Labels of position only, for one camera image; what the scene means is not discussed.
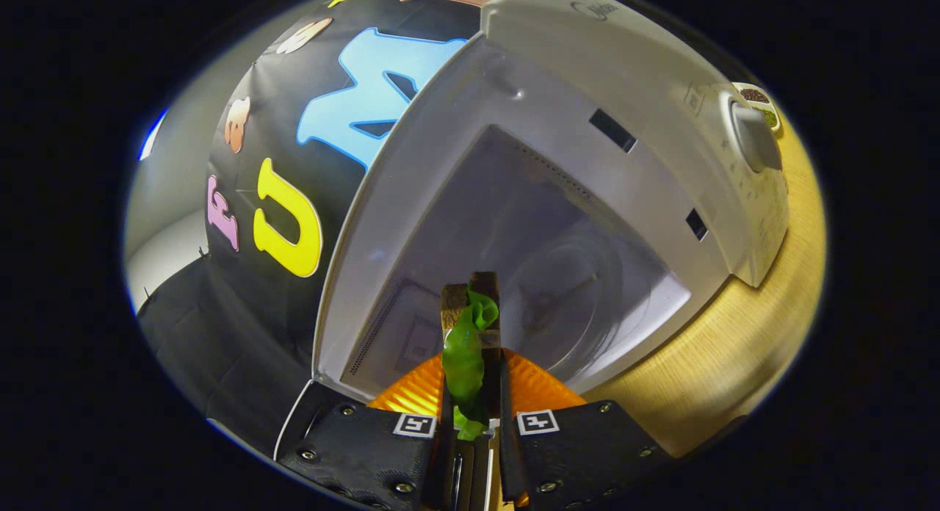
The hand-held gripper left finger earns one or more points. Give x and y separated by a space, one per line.
367 452

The brown bread lettuce sandwich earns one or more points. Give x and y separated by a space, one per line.
466 357

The white divided dish of beans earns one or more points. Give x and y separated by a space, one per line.
760 103

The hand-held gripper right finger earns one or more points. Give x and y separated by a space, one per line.
580 452

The white microwave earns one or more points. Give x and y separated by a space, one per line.
587 70

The black backdrop cloth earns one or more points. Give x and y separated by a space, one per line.
242 335

